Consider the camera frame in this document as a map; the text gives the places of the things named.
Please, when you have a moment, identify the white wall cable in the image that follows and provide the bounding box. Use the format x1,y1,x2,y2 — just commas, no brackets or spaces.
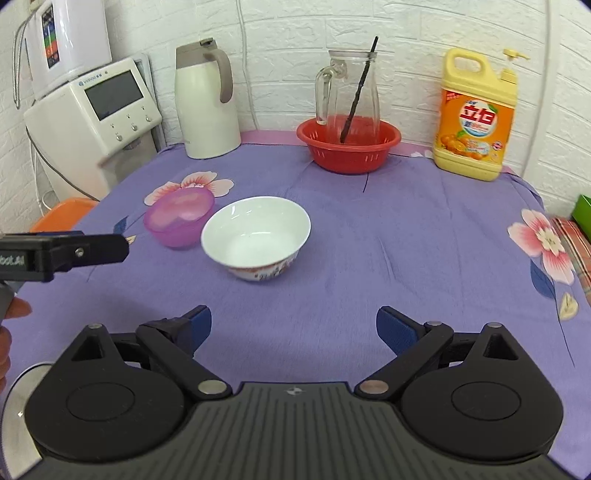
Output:
235,0,260,136

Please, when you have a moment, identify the black stirring stick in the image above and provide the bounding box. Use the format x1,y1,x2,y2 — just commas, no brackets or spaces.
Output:
340,37,379,144

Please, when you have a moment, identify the orange plastic stool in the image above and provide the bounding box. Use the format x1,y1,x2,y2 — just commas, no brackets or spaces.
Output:
30,198,100,234

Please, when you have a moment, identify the white appliance with screen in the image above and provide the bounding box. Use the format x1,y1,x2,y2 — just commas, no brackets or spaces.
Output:
24,53,163,204

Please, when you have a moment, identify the white thermos jug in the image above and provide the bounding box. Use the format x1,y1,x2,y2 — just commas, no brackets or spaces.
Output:
174,38,242,160

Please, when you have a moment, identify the red plastic colander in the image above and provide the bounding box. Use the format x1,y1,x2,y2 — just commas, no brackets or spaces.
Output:
296,115,402,175

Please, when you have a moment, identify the yellow detergent bottle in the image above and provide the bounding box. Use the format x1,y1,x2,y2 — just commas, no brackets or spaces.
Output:
433,48,531,182

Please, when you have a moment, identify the red plaid cloth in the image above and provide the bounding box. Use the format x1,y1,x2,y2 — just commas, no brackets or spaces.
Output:
549,217,591,306

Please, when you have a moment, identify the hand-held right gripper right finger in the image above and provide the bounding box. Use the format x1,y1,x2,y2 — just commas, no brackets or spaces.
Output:
355,305,525,398

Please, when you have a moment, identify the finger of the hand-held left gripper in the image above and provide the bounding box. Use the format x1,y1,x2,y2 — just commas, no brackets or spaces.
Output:
50,233,130,275

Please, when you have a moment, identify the white wall conduit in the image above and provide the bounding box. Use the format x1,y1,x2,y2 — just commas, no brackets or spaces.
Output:
525,0,553,177

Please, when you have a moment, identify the glass pitcher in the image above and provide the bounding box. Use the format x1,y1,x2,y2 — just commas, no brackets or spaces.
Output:
315,49,382,144

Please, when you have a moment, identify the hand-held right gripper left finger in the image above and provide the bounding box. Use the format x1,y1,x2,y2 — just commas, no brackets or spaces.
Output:
65,305,233,401

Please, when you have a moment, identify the purple plastic bowl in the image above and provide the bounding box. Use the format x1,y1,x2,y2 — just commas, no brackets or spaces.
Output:
143,188,216,250

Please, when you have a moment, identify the purple floral tablecloth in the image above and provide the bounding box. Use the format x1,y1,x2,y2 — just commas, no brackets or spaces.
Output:
0,129,591,462

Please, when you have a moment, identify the white wall water purifier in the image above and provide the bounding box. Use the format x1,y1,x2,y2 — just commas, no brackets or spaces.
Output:
14,0,113,102

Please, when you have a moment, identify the white bowl with red pattern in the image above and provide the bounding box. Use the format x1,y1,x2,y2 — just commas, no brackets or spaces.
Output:
201,196,311,283

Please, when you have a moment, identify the person's left hand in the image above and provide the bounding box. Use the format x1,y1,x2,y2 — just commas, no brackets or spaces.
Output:
0,298,33,385

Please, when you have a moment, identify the green box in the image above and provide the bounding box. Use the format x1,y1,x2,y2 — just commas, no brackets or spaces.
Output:
571,194,591,225

